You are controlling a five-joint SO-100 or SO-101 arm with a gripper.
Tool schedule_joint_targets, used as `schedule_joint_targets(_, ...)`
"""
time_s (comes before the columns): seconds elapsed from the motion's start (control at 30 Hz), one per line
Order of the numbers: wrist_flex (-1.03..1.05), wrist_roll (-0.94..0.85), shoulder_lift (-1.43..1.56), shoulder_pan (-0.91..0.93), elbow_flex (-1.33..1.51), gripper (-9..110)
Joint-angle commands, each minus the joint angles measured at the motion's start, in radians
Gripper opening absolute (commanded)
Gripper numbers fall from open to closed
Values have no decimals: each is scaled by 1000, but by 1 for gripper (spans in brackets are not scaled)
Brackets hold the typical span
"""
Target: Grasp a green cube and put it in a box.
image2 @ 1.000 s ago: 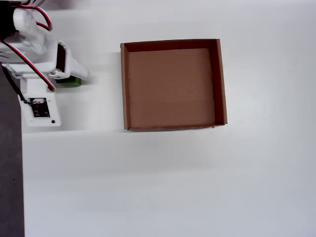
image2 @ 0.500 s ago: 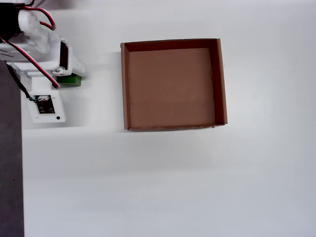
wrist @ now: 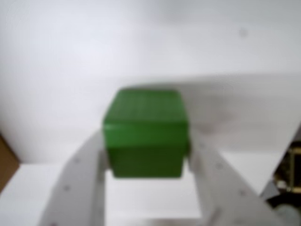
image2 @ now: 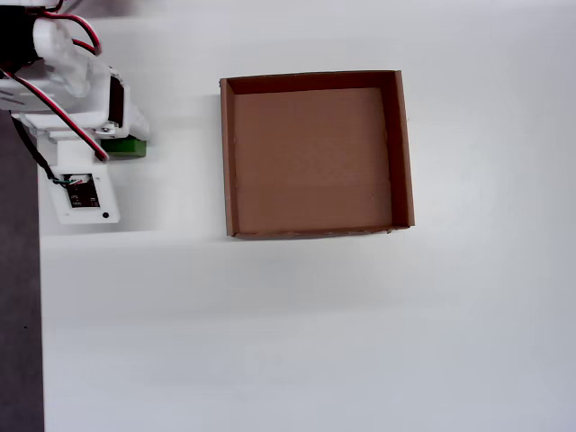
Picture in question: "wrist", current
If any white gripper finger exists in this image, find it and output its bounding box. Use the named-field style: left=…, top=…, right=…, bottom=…
left=39, top=130, right=111, bottom=226
left=185, top=138, right=286, bottom=226

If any green wooden cube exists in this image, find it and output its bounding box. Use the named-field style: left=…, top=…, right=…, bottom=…
left=102, top=88, right=191, bottom=180

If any brown cardboard box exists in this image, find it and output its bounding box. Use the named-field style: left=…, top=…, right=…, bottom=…
left=0, top=132, right=22, bottom=188

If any brass metal clamp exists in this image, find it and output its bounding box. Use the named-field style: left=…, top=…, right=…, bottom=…
left=265, top=140, right=301, bottom=226

